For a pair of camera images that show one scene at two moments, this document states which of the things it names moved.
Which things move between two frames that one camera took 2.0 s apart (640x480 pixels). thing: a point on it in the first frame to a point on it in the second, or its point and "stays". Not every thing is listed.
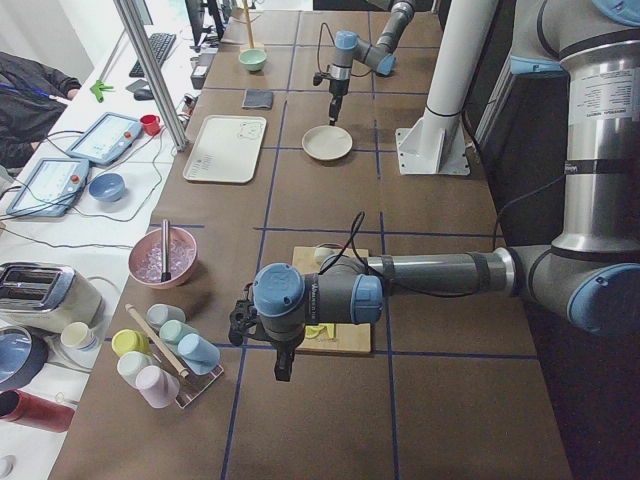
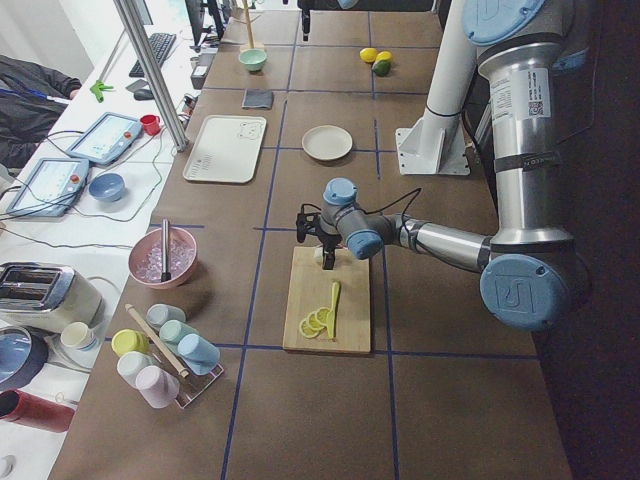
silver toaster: (47, 298) stays
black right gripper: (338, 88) to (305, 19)
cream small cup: (78, 336) stays
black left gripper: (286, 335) to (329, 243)
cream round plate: (327, 142) stays
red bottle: (17, 405) stays
